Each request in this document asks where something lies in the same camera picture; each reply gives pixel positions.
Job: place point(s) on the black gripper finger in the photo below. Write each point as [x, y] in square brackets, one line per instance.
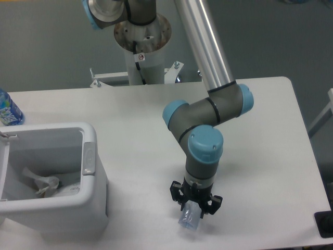
[178, 195]
[210, 205]

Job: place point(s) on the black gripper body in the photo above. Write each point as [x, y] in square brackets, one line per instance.
[196, 193]

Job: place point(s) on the clear plastic water bottle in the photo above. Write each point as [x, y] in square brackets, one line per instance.
[190, 216]

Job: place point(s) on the white paper trash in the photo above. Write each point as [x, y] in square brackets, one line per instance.
[44, 184]

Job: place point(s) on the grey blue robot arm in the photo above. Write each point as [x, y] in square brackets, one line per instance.
[192, 125]

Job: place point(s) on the white plastic trash can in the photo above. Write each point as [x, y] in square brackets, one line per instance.
[67, 151]

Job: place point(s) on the white box in bin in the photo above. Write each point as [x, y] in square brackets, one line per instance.
[68, 190]

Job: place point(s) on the black clamp at table edge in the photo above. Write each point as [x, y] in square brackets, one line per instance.
[324, 223]

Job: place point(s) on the blue labelled water bottle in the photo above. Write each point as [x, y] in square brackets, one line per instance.
[11, 114]

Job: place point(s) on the white frame at right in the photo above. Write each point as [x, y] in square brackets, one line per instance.
[322, 117]

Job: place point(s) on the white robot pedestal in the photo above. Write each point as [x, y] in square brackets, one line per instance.
[144, 51]

